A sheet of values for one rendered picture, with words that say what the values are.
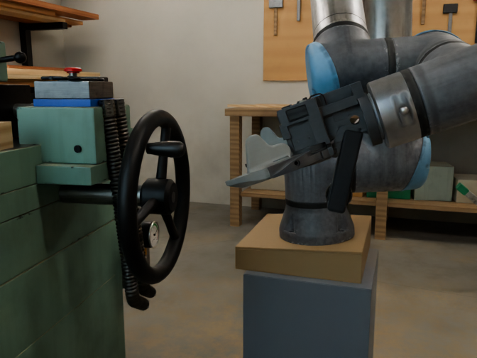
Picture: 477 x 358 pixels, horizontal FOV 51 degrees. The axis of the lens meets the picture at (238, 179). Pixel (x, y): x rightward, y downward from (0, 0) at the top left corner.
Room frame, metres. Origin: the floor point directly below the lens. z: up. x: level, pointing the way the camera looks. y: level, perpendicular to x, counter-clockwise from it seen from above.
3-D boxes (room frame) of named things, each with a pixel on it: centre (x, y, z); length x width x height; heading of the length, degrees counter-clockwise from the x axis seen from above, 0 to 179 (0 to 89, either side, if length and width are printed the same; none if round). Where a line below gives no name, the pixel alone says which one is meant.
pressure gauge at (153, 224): (1.09, 0.21, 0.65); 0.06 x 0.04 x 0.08; 169
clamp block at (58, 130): (0.85, 0.28, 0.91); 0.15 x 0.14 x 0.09; 169
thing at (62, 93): (0.86, 0.27, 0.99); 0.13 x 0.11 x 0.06; 169
